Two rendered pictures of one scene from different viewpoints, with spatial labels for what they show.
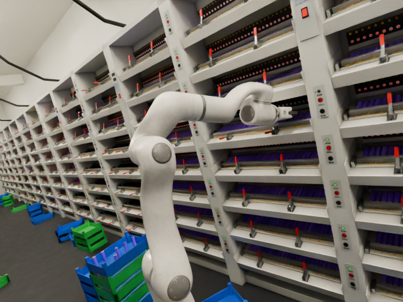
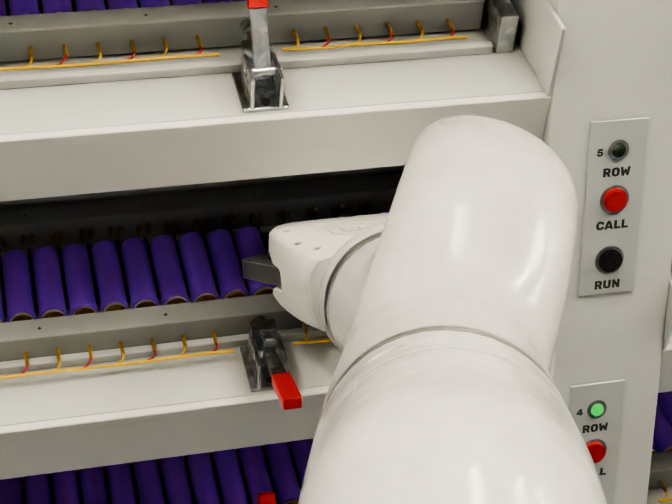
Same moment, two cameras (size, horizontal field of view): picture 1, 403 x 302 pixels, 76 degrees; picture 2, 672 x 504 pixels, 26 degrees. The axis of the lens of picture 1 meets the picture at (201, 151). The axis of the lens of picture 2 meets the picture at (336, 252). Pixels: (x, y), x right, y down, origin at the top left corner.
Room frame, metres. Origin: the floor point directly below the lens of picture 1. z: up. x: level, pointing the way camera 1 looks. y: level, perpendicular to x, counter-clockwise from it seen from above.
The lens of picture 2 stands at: (0.70, 0.36, 1.40)
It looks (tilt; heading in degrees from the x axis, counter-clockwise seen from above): 24 degrees down; 300
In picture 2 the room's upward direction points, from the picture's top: straight up
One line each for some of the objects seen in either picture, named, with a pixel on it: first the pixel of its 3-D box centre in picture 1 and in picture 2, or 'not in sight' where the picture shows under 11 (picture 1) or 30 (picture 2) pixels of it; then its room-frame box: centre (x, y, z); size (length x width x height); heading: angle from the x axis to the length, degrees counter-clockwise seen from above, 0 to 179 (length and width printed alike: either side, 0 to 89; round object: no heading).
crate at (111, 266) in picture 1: (117, 251); not in sight; (1.43, 0.63, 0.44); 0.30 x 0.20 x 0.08; 141
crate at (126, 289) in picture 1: (126, 275); not in sight; (1.43, 0.63, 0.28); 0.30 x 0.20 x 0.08; 141
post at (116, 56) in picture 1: (149, 154); not in sight; (2.05, 0.41, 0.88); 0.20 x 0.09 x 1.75; 134
